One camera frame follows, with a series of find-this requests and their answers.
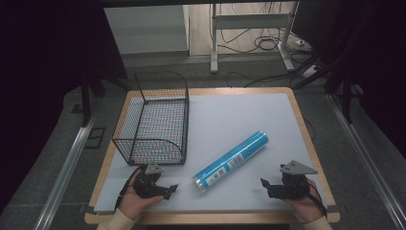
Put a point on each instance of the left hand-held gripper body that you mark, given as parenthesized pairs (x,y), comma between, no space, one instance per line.
(147,182)

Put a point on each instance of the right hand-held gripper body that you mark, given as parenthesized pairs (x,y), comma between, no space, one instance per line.
(295,182)

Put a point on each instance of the blue cylindrical tube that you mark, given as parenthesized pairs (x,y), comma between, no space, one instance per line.
(230,161)

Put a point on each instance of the person's left hand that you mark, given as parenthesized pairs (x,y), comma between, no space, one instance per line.
(135,202)

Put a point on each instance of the person's right hand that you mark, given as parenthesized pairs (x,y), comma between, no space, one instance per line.
(304,206)

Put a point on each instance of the black metal stand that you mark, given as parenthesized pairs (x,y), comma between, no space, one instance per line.
(347,96)
(85,99)

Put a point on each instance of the white power strip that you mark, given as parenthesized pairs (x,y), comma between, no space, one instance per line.
(310,71)

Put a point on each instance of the aluminium floor rail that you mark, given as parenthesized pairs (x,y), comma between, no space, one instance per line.
(65,172)
(367,159)

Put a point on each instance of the pale grey wall panel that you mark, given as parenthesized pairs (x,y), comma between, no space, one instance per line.
(145,28)

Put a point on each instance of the white metal desk frame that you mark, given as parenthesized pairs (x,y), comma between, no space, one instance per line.
(250,22)

